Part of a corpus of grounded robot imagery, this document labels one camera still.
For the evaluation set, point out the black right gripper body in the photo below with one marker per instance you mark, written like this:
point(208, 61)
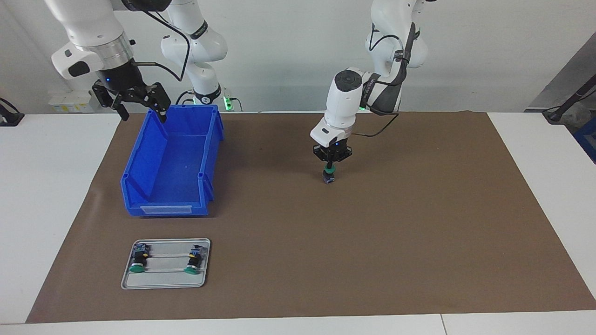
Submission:
point(118, 79)

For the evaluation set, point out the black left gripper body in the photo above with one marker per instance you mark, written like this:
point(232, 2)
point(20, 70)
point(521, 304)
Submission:
point(337, 152)

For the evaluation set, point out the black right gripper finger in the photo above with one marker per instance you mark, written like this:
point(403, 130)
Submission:
point(158, 98)
point(107, 98)

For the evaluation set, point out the green push button switch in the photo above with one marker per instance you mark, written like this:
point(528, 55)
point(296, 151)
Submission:
point(193, 260)
point(138, 260)
point(329, 177)

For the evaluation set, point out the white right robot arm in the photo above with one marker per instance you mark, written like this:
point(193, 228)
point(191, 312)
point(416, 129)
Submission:
point(93, 28)

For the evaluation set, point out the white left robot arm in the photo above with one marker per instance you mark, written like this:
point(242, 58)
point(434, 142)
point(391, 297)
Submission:
point(344, 102)

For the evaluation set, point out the white junction box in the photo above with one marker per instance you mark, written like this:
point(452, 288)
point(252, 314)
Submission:
point(65, 104)

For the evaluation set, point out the green lit base connector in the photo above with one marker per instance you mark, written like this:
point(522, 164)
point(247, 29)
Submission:
point(227, 102)

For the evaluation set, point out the blue plastic storage bin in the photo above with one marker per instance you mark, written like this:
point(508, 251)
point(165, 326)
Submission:
point(172, 172)

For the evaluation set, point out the brown table mat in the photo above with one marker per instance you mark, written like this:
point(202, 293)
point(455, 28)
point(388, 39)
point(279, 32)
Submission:
point(349, 256)

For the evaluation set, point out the silver metal tray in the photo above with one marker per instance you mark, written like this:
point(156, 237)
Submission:
point(163, 279)

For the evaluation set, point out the black stand pole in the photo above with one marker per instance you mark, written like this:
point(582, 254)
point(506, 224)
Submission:
point(565, 106)

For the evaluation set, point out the blue crate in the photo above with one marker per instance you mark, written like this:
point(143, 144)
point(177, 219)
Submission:
point(587, 139)

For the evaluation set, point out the black clamp mount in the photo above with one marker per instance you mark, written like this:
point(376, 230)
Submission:
point(9, 116)

